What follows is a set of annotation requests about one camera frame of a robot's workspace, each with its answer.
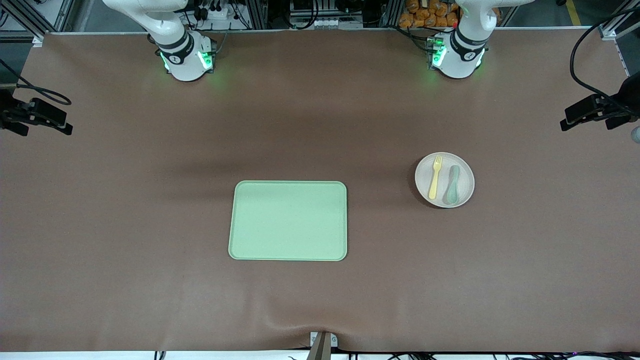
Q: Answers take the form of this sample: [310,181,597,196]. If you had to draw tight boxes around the orange snack packets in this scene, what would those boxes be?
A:
[398,0,501,29]

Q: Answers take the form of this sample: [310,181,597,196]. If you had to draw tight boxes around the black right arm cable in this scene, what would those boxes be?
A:
[0,59,72,106]

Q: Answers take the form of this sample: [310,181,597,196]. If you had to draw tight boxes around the grey-green plastic spoon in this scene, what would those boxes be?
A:
[446,165,460,205]

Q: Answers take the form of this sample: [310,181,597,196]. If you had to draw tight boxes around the grey metal mounting bracket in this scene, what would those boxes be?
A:
[309,331,339,349]

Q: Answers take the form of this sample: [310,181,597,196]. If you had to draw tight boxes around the brown table mat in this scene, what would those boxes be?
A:
[0,27,640,353]

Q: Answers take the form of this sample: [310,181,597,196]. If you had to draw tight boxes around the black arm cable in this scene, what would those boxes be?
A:
[570,6,640,101]
[0,59,72,106]

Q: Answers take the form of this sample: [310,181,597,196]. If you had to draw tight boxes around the light green rectangular tray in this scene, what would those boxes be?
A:
[228,180,348,262]

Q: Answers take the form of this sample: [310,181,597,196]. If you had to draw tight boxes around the tan upright post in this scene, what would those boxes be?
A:
[306,333,333,360]

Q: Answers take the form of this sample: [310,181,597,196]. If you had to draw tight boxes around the white power strip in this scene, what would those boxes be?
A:
[196,2,236,22]

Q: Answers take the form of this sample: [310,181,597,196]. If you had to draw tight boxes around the aluminium table frame rail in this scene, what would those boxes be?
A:
[597,0,640,76]
[0,0,76,47]

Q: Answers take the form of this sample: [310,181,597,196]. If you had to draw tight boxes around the aluminium frame post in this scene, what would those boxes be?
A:
[245,0,268,30]
[381,0,403,28]

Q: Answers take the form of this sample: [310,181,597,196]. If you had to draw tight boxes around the beige round plate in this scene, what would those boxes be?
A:
[414,152,475,208]

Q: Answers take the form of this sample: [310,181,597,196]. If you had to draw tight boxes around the yellow plastic fork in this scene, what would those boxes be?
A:
[428,155,444,200]

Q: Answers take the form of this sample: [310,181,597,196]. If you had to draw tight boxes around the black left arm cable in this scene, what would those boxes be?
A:
[570,6,640,101]

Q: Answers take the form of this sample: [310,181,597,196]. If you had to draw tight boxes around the white terminal block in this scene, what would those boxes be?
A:
[290,17,341,30]

